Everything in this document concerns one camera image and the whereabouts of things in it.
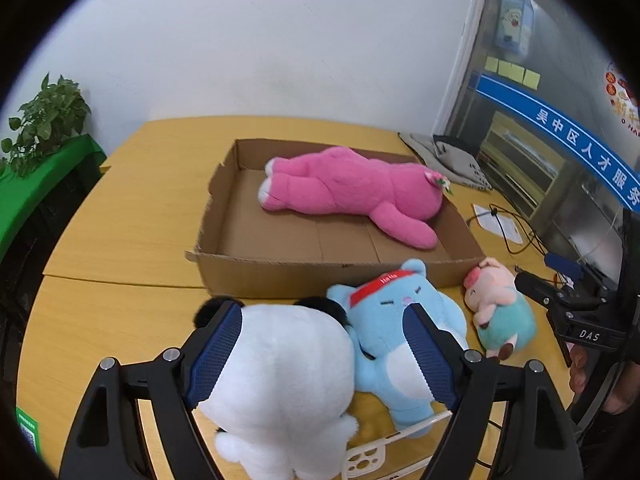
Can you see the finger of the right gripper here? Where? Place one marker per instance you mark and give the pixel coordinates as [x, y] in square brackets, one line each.
[541, 291]
[569, 268]

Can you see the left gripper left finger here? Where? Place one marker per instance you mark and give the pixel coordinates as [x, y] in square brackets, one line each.
[107, 440]

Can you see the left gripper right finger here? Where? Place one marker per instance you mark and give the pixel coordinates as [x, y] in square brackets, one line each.
[536, 439]

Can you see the pink pig plush toy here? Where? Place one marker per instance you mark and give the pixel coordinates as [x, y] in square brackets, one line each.
[504, 321]

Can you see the blue cat plush toy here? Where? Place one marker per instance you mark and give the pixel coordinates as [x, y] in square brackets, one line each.
[385, 365]

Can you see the white panda plush toy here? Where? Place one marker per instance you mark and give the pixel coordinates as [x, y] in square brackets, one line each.
[280, 403]

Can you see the person's right hand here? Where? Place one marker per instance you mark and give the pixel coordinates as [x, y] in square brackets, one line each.
[625, 391]

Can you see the white paper sheet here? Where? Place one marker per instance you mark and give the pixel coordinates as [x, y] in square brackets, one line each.
[498, 224]

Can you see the blue window banner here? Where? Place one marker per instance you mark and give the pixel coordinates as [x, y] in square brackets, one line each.
[602, 162]

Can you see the grey folded cloth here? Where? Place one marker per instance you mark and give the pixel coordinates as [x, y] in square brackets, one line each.
[454, 163]

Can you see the yellow sticky notes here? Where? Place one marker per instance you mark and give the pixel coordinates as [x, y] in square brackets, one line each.
[517, 73]

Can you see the pink bear plush toy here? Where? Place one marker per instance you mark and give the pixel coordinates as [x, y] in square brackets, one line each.
[398, 198]

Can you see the green covered side table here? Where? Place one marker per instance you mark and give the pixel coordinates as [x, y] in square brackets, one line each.
[21, 196]

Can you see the blue cartoon poster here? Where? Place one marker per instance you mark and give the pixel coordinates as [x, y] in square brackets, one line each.
[515, 25]

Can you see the green potted plant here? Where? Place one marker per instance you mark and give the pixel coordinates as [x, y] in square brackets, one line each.
[56, 114]

